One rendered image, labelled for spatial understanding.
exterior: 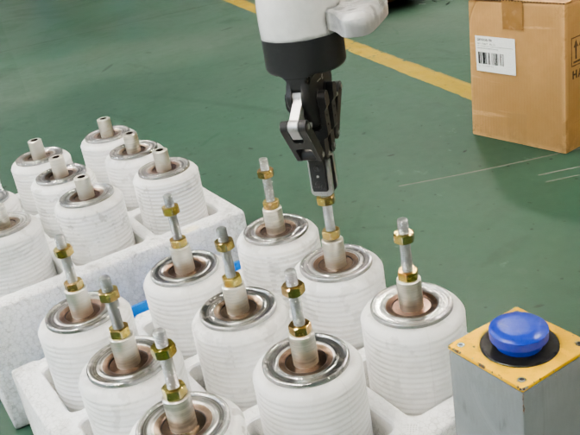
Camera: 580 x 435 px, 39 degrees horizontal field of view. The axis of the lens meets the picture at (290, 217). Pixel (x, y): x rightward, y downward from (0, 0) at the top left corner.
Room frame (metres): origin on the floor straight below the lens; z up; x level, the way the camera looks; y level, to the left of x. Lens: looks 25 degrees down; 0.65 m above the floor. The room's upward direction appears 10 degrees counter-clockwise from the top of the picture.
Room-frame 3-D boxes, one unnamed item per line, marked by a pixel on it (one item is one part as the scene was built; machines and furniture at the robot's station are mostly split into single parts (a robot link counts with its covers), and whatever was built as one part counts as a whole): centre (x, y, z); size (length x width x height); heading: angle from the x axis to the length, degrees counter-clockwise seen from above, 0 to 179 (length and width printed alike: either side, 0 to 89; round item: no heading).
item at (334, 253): (0.74, -0.04, 0.26); 0.02 x 0.02 x 0.03
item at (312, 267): (0.74, -0.04, 0.25); 0.08 x 0.08 x 0.01
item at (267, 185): (0.84, 0.02, 0.30); 0.01 x 0.01 x 0.08
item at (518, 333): (0.46, -0.14, 0.32); 0.04 x 0.04 x 0.02
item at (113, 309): (0.62, 0.17, 0.30); 0.01 x 0.01 x 0.08
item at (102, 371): (0.62, 0.17, 0.25); 0.08 x 0.08 x 0.01
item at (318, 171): (0.72, -0.03, 0.37); 0.03 x 0.01 x 0.05; 158
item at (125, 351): (0.62, 0.17, 0.26); 0.02 x 0.02 x 0.03
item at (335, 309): (0.74, -0.04, 0.16); 0.10 x 0.10 x 0.18
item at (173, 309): (0.78, 0.12, 0.16); 0.10 x 0.10 x 0.18
